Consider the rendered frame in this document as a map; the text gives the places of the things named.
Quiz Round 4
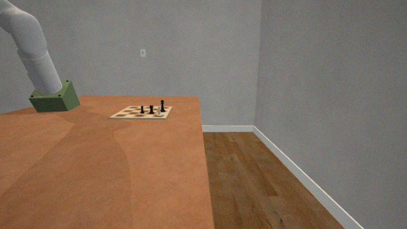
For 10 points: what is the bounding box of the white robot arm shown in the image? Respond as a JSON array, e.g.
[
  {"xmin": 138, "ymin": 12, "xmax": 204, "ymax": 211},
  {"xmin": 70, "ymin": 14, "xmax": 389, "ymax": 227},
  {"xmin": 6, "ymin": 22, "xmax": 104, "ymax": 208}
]
[{"xmin": 0, "ymin": 0, "xmax": 62, "ymax": 95}]

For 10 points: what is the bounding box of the brown and cream chessboard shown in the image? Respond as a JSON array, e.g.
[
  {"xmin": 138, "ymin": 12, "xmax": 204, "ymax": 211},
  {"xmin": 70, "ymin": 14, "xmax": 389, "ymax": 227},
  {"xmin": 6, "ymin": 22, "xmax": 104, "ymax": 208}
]
[{"xmin": 109, "ymin": 106, "xmax": 172, "ymax": 120}]

